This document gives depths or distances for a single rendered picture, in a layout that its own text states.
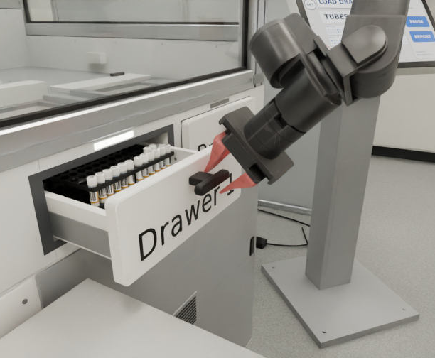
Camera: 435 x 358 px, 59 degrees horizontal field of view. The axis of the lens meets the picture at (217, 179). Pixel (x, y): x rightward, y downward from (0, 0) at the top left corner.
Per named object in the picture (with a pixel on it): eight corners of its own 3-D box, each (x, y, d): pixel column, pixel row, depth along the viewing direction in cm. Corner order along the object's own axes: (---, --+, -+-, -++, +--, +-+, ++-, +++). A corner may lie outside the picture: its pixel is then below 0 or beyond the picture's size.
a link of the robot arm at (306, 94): (332, 95, 39) (356, 101, 43) (299, 45, 41) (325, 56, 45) (283, 136, 43) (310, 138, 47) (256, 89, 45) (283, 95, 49)
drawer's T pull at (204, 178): (229, 177, 54) (230, 169, 53) (201, 198, 48) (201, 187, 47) (208, 173, 55) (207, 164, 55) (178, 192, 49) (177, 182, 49)
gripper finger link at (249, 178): (212, 158, 57) (253, 118, 52) (242, 194, 57) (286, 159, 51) (186, 172, 52) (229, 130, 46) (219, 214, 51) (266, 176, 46)
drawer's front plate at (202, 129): (254, 140, 98) (256, 96, 93) (190, 177, 75) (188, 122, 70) (248, 139, 99) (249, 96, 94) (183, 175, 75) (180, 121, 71)
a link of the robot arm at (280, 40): (395, 42, 37) (391, 82, 45) (333, -37, 41) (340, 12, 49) (285, 109, 39) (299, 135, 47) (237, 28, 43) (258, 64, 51)
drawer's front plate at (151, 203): (241, 196, 67) (242, 135, 63) (125, 289, 44) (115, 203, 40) (232, 194, 68) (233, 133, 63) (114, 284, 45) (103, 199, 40)
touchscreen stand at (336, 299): (418, 319, 152) (487, 50, 113) (320, 349, 139) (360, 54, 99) (341, 252, 196) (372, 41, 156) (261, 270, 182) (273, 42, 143)
